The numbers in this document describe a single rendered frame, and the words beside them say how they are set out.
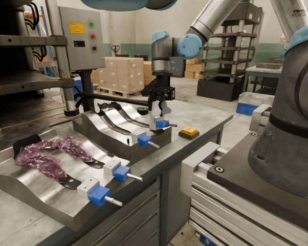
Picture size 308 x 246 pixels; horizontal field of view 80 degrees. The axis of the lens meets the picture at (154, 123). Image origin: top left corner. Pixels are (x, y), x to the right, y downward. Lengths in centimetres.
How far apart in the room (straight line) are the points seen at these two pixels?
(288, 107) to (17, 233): 66
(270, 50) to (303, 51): 678
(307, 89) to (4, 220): 72
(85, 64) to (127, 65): 314
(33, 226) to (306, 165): 62
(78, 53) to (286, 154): 138
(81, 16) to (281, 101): 139
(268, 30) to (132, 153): 670
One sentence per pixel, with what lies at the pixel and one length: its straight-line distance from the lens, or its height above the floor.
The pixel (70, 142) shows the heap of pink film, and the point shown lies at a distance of 73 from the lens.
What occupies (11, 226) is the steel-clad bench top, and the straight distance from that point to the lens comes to 67.
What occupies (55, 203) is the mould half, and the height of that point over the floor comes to 85.
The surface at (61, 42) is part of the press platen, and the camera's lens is 129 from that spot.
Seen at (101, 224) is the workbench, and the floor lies 63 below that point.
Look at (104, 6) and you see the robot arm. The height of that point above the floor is 128.
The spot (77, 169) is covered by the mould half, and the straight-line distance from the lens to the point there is 68.
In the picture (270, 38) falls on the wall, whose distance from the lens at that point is 711.
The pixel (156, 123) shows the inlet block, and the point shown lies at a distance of 79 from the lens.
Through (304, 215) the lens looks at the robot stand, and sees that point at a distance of 33.
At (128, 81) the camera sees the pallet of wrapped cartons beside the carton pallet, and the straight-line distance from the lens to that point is 467.
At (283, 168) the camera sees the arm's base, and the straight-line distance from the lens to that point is 34.
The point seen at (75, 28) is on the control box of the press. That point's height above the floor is 135.
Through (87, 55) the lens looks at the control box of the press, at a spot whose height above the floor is 117.
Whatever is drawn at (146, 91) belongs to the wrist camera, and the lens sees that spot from 82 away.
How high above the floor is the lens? 124
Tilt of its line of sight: 23 degrees down
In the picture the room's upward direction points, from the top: straight up
